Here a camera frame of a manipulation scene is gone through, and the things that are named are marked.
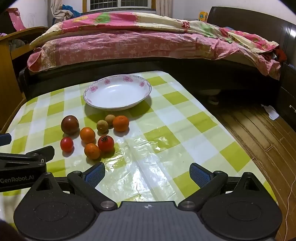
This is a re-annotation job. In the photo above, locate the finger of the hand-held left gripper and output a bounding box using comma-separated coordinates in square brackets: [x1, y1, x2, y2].
[0, 146, 55, 166]
[0, 133, 12, 147]

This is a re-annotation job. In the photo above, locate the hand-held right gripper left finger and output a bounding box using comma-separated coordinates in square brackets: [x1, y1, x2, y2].
[22, 162, 118, 211]

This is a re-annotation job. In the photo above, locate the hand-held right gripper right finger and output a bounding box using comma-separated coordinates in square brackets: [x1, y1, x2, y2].
[178, 163, 269, 211]

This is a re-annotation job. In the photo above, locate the orange tangerine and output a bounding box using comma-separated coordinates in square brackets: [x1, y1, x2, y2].
[112, 115, 129, 132]
[84, 143, 101, 160]
[80, 127, 96, 144]

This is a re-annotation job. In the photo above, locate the red tomato with calyx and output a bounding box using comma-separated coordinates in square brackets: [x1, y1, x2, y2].
[97, 135, 115, 153]

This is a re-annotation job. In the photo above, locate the small red tomato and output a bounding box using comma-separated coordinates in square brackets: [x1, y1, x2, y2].
[60, 137, 74, 153]

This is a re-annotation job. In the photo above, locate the dark red tomato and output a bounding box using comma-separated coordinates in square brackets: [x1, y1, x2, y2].
[61, 115, 79, 135]

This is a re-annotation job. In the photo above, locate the white floral rim plate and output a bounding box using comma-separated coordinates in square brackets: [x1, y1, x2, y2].
[83, 75, 152, 111]

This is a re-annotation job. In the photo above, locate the green checkered tablecloth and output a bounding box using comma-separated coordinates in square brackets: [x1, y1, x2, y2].
[0, 70, 278, 210]

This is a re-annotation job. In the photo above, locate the brown longan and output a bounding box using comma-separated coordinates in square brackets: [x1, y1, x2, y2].
[105, 114, 116, 127]
[96, 120, 110, 134]

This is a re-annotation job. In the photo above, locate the brown wooden cabinet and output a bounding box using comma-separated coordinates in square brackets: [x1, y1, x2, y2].
[0, 26, 50, 136]

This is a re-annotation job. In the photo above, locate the white paper scrap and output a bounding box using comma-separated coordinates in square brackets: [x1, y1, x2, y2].
[261, 104, 281, 121]

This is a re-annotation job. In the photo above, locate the grey cloth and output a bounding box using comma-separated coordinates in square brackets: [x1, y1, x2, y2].
[9, 39, 26, 51]

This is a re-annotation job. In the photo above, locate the dark nightstand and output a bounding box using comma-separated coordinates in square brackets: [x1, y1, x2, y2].
[277, 62, 296, 119]

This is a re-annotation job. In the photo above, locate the pink cloth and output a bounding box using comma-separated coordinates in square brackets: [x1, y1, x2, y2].
[6, 8, 27, 32]

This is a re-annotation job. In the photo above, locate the cream curtain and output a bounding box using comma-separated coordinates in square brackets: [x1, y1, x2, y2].
[51, 0, 68, 24]

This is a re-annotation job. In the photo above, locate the pink floral blanket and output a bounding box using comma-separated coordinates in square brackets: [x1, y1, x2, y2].
[27, 10, 282, 80]

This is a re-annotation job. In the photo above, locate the blue cloth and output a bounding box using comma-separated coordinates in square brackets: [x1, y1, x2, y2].
[60, 5, 82, 18]

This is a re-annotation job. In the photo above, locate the red garment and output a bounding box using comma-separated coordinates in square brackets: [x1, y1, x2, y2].
[275, 46, 287, 63]

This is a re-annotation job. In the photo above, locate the dark wooden headboard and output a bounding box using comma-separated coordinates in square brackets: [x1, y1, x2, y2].
[206, 6, 296, 66]

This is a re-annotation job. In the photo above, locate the window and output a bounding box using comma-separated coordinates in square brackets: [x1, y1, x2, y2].
[83, 0, 158, 11]

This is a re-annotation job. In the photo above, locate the white cable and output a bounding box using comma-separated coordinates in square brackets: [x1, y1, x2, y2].
[282, 178, 296, 233]

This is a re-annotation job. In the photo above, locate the dark bed frame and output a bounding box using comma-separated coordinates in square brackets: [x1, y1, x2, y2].
[18, 56, 281, 102]

